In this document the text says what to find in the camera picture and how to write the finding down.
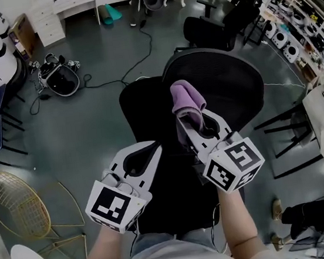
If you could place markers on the person's right forearm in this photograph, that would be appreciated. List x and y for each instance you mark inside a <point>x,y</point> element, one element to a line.
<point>236,222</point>

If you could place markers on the row of white round appliances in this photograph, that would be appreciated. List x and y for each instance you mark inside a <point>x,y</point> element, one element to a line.
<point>290,49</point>

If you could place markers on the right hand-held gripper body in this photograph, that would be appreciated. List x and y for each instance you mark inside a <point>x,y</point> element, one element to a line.
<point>237,163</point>

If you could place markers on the person's blue jeans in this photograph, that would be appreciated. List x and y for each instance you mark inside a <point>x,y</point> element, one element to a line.
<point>194,237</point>

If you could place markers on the cardboard box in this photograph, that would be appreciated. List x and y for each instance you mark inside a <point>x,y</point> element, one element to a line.
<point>23,34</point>

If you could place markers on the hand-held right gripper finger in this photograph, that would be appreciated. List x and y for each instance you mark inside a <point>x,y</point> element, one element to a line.
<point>221,127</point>
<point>189,137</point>

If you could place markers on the white drawer desk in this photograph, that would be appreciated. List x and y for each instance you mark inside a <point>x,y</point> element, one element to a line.
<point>47,25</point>

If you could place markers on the purple cloth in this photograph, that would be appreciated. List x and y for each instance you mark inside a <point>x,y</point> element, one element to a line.
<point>185,96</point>

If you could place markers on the black mesh office chair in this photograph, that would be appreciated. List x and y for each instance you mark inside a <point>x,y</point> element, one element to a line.
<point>218,83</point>

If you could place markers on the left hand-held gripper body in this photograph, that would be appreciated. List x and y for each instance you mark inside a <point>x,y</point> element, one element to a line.
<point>107,205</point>

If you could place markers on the person's left forearm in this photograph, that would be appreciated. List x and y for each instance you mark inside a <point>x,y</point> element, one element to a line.
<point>107,251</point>

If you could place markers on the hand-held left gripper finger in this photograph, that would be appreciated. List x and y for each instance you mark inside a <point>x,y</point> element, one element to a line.
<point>118,156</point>
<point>154,170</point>

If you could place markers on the grey rolled mat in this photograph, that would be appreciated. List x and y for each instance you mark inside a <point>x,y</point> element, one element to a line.
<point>104,15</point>

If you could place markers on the teal rolled mat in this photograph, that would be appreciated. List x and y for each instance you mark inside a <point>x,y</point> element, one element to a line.
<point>114,12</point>

